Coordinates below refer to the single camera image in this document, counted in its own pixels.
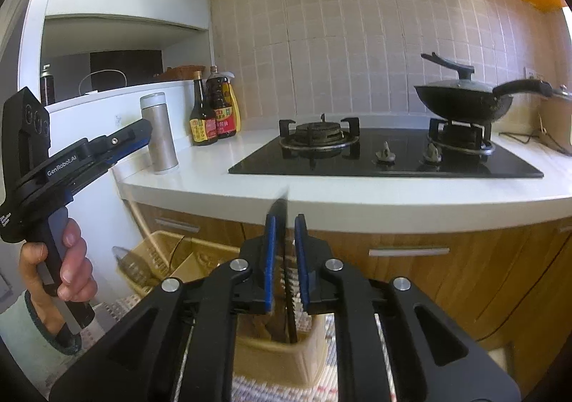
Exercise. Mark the steel thermos bottle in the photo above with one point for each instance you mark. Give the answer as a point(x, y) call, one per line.
point(163, 155)

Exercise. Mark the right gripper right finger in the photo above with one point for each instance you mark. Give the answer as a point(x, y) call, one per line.
point(392, 341)

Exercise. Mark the soy sauce bottle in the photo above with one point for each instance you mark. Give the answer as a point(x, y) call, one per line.
point(202, 119)

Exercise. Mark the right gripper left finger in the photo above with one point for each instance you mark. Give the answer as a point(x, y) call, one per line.
point(178, 342)

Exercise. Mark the black plastic spoon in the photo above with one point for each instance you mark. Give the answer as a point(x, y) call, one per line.
point(279, 288)

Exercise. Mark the person's left hand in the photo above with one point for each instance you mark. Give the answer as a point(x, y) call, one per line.
point(77, 284)

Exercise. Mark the yellow label sauce bottle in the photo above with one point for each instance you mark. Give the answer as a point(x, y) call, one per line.
point(223, 101)

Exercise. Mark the black gas stove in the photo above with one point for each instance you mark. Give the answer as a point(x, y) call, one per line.
point(446, 149)

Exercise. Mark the black wok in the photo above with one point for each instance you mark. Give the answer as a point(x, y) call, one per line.
point(463, 99)

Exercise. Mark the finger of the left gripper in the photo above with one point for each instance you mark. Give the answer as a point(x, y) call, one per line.
point(96, 157)

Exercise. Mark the clear plastic spoon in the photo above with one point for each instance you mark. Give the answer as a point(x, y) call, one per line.
point(135, 270)

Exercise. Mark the yellow plastic utensil basket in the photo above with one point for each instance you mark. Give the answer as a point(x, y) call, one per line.
point(186, 258)

